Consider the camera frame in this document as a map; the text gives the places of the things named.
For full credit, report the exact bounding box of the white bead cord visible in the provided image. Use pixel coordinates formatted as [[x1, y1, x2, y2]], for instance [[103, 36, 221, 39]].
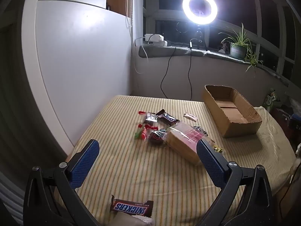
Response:
[[125, 0, 133, 26]]

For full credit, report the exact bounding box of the cardboard box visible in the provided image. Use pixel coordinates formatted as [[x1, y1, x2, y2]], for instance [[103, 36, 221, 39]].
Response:
[[202, 85, 262, 138]]

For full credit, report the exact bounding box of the white cable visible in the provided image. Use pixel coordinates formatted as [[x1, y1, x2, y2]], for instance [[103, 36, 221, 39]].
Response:
[[133, 36, 150, 74]]

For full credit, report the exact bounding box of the dark bag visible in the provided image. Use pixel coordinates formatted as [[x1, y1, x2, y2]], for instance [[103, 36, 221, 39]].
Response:
[[269, 108, 301, 142]]

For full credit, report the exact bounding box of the clear red-ended pastry packet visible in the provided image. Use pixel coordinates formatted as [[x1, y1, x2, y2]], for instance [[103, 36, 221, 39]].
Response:
[[138, 109, 158, 125], [141, 124, 165, 146]]

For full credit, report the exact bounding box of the black tripod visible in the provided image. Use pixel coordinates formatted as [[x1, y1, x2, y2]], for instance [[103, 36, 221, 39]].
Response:
[[194, 25, 208, 51]]

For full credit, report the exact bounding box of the sliced bread bag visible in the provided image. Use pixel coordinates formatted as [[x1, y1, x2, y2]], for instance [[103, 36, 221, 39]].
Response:
[[163, 122, 216, 166]]

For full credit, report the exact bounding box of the ring light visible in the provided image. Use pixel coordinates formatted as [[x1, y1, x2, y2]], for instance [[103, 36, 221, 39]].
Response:
[[182, 0, 218, 25]]

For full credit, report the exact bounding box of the pink white candy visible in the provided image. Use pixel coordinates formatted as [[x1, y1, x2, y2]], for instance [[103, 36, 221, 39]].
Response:
[[183, 112, 197, 122]]

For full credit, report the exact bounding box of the grey sill mat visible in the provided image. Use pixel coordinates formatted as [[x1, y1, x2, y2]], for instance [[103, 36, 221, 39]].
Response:
[[139, 44, 290, 85]]

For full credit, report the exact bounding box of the white cabinet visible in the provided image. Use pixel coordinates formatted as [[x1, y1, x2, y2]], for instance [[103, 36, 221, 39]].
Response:
[[21, 0, 132, 156]]

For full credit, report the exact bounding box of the potted spider plant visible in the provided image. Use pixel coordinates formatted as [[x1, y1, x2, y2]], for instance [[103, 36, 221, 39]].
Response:
[[219, 23, 264, 76]]

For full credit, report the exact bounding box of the white power adapter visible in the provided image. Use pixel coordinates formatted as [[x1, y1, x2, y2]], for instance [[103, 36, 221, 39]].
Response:
[[135, 33, 174, 47]]

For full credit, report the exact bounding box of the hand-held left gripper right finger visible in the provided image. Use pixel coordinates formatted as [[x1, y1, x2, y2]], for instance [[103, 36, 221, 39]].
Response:
[[197, 139, 275, 226]]

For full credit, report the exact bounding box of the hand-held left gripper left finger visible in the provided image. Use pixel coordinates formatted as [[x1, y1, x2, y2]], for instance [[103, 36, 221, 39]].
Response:
[[23, 139, 100, 226]]

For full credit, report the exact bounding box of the striped blanket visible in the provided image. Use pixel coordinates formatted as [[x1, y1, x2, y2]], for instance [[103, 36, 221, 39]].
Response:
[[67, 95, 297, 226]]

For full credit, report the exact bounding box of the black cable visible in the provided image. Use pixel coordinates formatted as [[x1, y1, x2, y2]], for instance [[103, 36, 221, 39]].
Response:
[[188, 39, 195, 100], [160, 46, 177, 98]]

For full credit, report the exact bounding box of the brown chocolate bar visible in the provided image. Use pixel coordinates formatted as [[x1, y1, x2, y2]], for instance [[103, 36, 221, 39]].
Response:
[[110, 195, 154, 219], [156, 109, 180, 126]]

